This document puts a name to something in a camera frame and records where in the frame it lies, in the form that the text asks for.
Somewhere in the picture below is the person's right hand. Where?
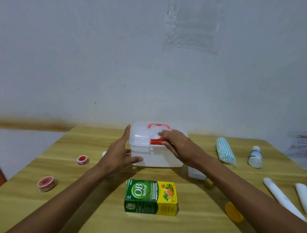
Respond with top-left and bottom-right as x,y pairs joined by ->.
157,129 -> 213,169

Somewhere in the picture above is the person's left hand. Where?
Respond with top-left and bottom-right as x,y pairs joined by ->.
97,124 -> 143,178

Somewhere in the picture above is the white plastic box red handle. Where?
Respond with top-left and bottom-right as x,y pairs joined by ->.
129,121 -> 189,168

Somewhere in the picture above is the person's right forearm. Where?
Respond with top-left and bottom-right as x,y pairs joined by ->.
197,155 -> 307,233

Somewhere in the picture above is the person's left forearm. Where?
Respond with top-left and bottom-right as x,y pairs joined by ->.
6,161 -> 113,233

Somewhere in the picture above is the small white plastic box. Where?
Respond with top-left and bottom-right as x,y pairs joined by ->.
188,166 -> 207,181

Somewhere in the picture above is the green yellow medicine carton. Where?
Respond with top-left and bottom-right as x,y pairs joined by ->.
124,179 -> 179,216

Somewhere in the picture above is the striped wrapped bandage roll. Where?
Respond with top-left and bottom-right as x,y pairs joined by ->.
216,137 -> 236,166

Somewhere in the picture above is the white bottle green label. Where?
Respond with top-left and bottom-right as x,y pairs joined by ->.
248,146 -> 263,169

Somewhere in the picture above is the large red tape roll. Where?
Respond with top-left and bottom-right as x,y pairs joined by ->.
37,176 -> 56,192

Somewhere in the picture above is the round yellow lid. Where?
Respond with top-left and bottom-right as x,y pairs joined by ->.
224,202 -> 245,223

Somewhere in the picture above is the clear plastic sheet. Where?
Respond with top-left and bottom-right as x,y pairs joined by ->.
163,0 -> 226,56

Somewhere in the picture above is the long white tube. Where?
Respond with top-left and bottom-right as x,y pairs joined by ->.
295,183 -> 307,215
263,177 -> 307,222

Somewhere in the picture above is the white paper notice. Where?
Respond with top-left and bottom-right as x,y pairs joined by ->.
285,131 -> 307,168

